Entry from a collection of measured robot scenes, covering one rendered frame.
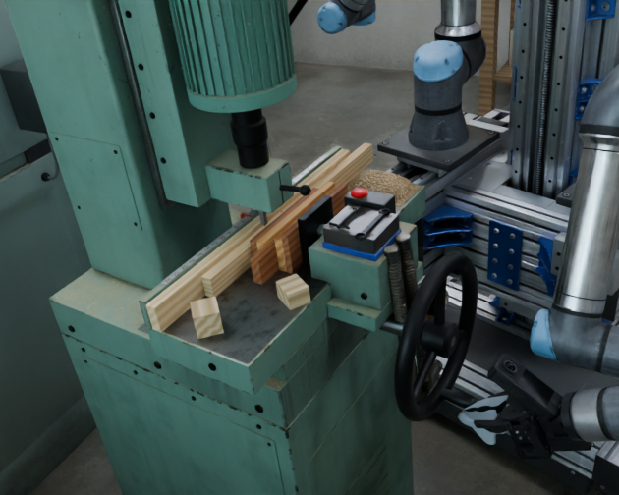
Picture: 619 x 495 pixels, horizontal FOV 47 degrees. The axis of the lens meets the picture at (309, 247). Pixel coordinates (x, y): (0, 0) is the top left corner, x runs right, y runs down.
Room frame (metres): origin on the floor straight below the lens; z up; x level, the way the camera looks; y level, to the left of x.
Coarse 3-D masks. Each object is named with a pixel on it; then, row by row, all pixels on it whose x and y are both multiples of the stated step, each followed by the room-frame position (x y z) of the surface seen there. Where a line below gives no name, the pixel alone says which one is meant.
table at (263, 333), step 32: (416, 192) 1.24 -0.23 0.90; (256, 288) 0.98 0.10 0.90; (320, 288) 0.96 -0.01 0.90; (192, 320) 0.92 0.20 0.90; (224, 320) 0.90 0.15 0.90; (256, 320) 0.89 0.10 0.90; (288, 320) 0.88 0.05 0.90; (320, 320) 0.94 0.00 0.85; (352, 320) 0.93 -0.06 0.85; (384, 320) 0.92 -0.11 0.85; (160, 352) 0.90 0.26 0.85; (192, 352) 0.86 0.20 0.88; (224, 352) 0.83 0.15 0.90; (256, 352) 0.82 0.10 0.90; (288, 352) 0.86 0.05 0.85; (256, 384) 0.80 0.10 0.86
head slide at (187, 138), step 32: (128, 0) 1.14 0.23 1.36; (160, 0) 1.12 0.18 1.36; (128, 32) 1.15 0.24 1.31; (160, 32) 1.11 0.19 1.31; (160, 64) 1.11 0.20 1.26; (160, 96) 1.12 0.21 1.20; (160, 128) 1.13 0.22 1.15; (192, 128) 1.12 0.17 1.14; (224, 128) 1.19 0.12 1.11; (160, 160) 1.14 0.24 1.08; (192, 160) 1.11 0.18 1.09; (192, 192) 1.11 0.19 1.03
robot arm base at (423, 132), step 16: (416, 112) 1.65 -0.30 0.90; (432, 112) 1.60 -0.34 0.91; (448, 112) 1.60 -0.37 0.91; (416, 128) 1.63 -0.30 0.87; (432, 128) 1.60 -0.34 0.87; (448, 128) 1.59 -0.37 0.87; (464, 128) 1.62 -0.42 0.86; (416, 144) 1.62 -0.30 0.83; (432, 144) 1.59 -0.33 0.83; (448, 144) 1.58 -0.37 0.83
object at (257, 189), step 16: (224, 160) 1.14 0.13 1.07; (272, 160) 1.11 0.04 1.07; (208, 176) 1.13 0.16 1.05; (224, 176) 1.11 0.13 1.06; (240, 176) 1.09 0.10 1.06; (256, 176) 1.06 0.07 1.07; (272, 176) 1.06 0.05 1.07; (288, 176) 1.10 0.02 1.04; (224, 192) 1.11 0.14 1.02; (240, 192) 1.09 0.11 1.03; (256, 192) 1.07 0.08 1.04; (272, 192) 1.06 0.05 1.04; (288, 192) 1.09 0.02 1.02; (256, 208) 1.07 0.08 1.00; (272, 208) 1.05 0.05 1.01
